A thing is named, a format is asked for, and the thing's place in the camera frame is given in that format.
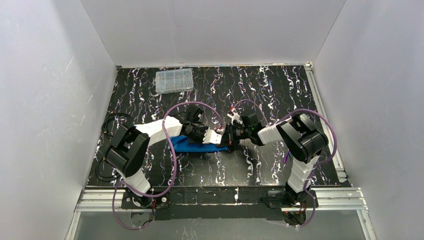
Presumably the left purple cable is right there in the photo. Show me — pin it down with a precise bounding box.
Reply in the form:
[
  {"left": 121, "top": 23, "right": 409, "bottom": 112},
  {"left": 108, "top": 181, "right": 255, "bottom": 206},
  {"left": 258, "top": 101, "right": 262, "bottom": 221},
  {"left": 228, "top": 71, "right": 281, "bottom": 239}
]
[{"left": 111, "top": 101, "right": 225, "bottom": 231}]

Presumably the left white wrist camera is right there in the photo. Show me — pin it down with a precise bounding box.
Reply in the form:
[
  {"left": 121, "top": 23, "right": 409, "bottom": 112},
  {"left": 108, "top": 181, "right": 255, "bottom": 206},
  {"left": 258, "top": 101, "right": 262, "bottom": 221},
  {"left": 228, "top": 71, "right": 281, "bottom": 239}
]
[{"left": 202, "top": 129, "right": 222, "bottom": 145}]

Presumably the right aluminium rail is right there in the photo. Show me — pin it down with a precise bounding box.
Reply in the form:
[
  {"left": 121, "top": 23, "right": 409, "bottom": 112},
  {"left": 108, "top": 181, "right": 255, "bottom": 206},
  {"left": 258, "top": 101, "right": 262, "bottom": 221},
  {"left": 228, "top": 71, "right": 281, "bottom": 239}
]
[{"left": 304, "top": 61, "right": 348, "bottom": 183}]

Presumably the aluminium rail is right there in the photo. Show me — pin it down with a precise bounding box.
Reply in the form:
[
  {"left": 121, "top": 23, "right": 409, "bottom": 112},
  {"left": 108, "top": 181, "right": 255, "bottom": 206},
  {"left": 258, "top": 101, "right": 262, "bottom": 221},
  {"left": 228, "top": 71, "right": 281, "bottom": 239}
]
[
  {"left": 304, "top": 61, "right": 348, "bottom": 183},
  {"left": 75, "top": 186, "right": 368, "bottom": 212}
]

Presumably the clear plastic compartment box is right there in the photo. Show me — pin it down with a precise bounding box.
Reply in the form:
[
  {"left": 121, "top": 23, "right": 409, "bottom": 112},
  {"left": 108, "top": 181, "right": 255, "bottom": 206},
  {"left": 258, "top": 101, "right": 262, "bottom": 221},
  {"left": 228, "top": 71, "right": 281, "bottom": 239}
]
[{"left": 155, "top": 68, "right": 194, "bottom": 95}]

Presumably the purple cable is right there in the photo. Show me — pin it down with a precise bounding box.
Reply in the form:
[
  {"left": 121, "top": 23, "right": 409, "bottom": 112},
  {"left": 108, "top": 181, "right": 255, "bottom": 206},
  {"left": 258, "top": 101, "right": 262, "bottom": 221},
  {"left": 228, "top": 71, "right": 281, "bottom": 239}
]
[
  {"left": 230, "top": 99, "right": 338, "bottom": 229},
  {"left": 111, "top": 101, "right": 225, "bottom": 231}
]

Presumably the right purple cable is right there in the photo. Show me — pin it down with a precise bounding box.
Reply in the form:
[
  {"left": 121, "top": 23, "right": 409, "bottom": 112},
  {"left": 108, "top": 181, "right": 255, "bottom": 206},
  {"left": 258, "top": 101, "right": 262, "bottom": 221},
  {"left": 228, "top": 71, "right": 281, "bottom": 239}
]
[{"left": 230, "top": 99, "right": 338, "bottom": 229}]

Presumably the black coiled cable yellow plug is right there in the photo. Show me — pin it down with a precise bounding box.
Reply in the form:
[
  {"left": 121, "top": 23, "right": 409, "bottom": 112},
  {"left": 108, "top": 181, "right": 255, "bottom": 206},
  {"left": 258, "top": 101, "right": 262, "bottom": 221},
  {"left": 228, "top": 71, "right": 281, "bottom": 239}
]
[{"left": 94, "top": 112, "right": 134, "bottom": 183}]

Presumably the blue cloth napkin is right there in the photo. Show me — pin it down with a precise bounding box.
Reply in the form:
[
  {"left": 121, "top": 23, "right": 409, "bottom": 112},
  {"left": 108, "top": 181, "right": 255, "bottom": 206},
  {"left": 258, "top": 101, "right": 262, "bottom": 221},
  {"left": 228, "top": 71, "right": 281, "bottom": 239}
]
[{"left": 170, "top": 135, "right": 229, "bottom": 153}]

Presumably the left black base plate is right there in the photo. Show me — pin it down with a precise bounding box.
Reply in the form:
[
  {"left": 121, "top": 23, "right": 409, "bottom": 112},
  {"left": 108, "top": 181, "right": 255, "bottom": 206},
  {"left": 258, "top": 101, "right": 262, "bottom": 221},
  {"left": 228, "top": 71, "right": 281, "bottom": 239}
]
[{"left": 121, "top": 189, "right": 171, "bottom": 210}]

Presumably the front aluminium rail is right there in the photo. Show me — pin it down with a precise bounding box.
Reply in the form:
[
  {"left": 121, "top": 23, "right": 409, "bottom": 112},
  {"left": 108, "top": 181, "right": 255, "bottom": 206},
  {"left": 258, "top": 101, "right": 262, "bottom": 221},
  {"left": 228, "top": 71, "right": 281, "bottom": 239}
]
[{"left": 75, "top": 186, "right": 368, "bottom": 212}]

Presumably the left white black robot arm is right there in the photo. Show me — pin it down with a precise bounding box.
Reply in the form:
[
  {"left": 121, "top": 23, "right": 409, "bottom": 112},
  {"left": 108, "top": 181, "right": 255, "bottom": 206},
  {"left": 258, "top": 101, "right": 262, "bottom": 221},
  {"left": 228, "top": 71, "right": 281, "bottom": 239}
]
[{"left": 102, "top": 110, "right": 222, "bottom": 198}]

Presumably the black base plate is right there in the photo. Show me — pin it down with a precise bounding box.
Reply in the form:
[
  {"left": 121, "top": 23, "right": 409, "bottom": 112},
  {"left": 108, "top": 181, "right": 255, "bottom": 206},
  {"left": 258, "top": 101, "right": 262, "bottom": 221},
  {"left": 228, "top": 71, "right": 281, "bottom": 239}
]
[
  {"left": 260, "top": 189, "right": 319, "bottom": 209},
  {"left": 121, "top": 189, "right": 171, "bottom": 210}
]

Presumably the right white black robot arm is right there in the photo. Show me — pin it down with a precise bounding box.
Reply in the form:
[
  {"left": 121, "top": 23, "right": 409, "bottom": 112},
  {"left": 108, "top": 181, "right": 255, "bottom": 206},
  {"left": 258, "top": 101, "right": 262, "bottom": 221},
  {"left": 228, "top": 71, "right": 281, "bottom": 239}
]
[{"left": 219, "top": 113, "right": 329, "bottom": 194}]

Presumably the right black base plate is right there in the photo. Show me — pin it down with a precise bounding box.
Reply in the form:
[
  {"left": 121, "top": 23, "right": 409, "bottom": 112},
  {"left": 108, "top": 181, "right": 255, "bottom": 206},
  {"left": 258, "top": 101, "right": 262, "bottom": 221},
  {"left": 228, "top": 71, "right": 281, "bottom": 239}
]
[{"left": 260, "top": 189, "right": 319, "bottom": 209}]

